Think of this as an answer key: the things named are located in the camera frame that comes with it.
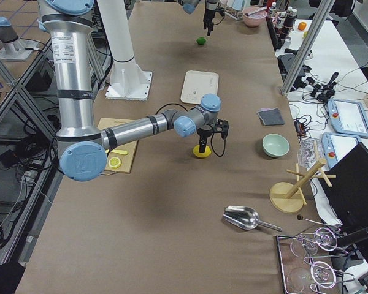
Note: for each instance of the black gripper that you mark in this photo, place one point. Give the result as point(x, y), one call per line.
point(203, 133)
point(209, 13)

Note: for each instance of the yellow lemon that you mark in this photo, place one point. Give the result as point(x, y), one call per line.
point(201, 155)

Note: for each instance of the green lime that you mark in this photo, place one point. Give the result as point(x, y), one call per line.
point(201, 41)

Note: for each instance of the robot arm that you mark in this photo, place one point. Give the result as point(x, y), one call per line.
point(82, 147)
point(189, 6)

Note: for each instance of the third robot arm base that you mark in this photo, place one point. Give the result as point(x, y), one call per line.
point(14, 48)

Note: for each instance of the white rabbit print tray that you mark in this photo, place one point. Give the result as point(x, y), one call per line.
point(197, 84)

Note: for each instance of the white dish rack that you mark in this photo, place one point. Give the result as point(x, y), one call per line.
point(234, 8)

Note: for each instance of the pink bowl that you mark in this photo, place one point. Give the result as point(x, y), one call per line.
point(254, 16)

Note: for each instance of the mint green bowl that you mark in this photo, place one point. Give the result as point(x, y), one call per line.
point(275, 145)

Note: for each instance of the grey folded cloth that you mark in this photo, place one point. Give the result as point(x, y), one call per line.
point(270, 117)

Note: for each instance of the wooden cutting board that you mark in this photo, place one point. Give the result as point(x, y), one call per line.
point(130, 147)

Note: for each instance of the yellow plastic knife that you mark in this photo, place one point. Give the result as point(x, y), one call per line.
point(117, 151)

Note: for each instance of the dark sauce bottle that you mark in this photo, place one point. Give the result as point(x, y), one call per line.
point(288, 23)

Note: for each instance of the metal scoop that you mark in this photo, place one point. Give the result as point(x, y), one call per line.
point(246, 218)

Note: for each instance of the orange fruit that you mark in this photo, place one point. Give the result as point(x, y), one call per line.
point(301, 26)

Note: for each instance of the wooden mug tree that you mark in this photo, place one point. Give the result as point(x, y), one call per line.
point(288, 197)

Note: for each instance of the clear plastic box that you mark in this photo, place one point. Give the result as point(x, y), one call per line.
point(310, 150)

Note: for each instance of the lower teach pendant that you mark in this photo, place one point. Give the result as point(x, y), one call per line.
point(337, 146)

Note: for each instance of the teach pendant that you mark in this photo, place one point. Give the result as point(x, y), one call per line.
point(348, 117)
point(337, 146)

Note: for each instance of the upper teach pendant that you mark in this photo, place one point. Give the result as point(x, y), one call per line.
point(348, 117)

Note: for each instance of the black monitor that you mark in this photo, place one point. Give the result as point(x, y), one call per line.
point(348, 196)

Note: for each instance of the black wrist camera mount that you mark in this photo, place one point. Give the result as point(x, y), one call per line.
point(222, 127)
point(220, 9)

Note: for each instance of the lemon slice near handle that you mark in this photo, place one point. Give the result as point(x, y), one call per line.
point(114, 162)

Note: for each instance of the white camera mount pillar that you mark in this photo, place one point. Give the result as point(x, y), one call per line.
point(127, 80)

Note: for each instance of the aluminium frame post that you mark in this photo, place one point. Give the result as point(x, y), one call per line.
point(315, 27)

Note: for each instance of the wire glass rack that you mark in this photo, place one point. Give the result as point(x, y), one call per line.
point(305, 262)

